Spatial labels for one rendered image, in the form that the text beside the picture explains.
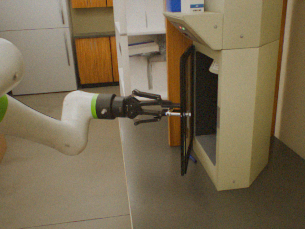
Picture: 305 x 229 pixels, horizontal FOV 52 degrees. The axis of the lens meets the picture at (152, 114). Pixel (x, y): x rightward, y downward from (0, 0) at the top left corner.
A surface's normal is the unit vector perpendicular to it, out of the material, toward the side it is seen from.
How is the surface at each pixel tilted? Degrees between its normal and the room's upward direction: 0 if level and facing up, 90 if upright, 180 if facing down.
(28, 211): 0
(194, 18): 90
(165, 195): 0
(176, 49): 90
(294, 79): 90
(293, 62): 90
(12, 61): 75
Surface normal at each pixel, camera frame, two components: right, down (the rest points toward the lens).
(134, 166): -0.04, -0.94
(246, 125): 0.15, 0.34
